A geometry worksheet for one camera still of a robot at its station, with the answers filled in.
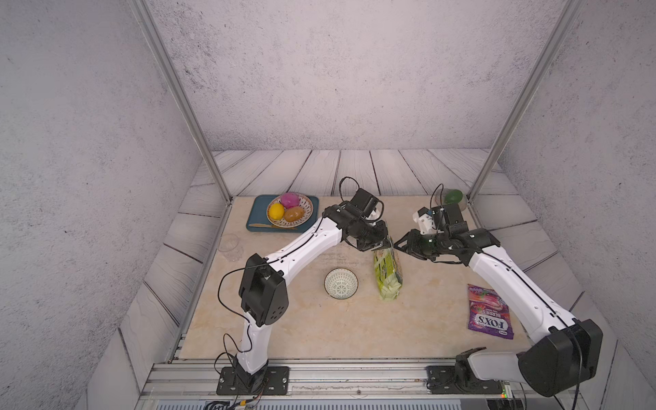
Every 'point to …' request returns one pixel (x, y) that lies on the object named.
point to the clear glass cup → (231, 247)
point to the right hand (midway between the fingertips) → (399, 245)
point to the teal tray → (257, 219)
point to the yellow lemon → (276, 211)
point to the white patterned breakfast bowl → (341, 284)
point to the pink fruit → (289, 200)
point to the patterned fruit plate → (305, 202)
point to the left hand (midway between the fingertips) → (397, 245)
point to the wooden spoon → (267, 225)
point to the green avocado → (453, 196)
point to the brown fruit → (294, 213)
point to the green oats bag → (389, 272)
